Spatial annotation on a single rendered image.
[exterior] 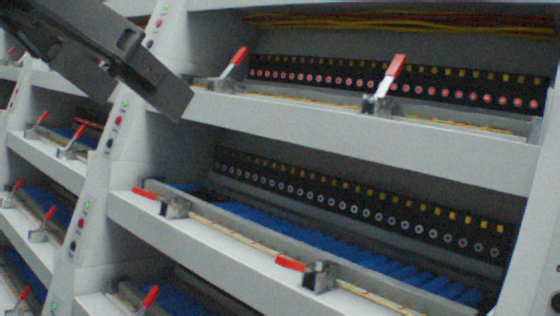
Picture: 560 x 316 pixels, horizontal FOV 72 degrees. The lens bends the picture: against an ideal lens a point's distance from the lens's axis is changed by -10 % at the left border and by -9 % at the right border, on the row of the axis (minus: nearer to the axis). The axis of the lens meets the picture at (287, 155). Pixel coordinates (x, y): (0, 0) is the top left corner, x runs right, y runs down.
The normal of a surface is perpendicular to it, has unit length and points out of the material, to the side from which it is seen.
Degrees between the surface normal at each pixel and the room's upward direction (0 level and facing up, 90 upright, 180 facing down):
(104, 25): 85
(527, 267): 90
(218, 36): 90
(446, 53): 90
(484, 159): 106
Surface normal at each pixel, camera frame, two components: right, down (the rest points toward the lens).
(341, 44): -0.58, -0.29
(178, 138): 0.75, 0.19
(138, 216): -0.65, -0.03
